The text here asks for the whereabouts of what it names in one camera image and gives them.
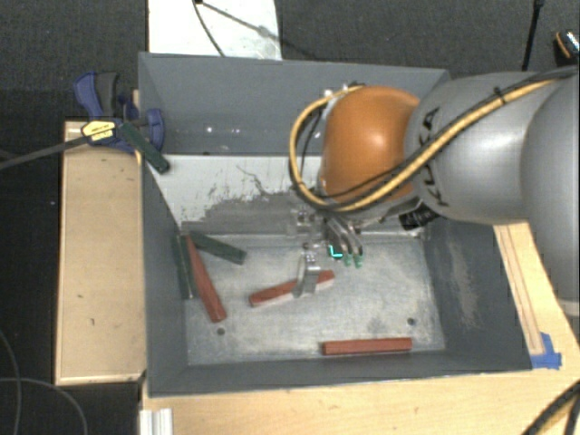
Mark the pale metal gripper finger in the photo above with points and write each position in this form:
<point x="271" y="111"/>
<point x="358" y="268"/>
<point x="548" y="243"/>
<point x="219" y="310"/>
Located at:
<point x="313" y="279"/>
<point x="299" y="279"/>

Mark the red-brown flat block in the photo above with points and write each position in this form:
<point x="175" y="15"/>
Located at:
<point x="272" y="293"/>
<point x="206" y="283"/>
<point x="367" y="346"/>

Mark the grey metal bin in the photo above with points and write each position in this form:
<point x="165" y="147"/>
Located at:
<point x="362" y="306"/>

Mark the dark green flat block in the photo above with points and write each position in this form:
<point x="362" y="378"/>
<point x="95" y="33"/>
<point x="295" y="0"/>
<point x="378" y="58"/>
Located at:
<point x="182" y="267"/>
<point x="147" y="150"/>
<point x="219" y="247"/>

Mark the pale wood board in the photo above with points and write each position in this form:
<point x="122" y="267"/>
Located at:
<point x="102" y="265"/>

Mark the black cylinder on white bracket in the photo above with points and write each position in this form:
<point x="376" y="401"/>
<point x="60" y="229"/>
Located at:
<point x="417" y="219"/>

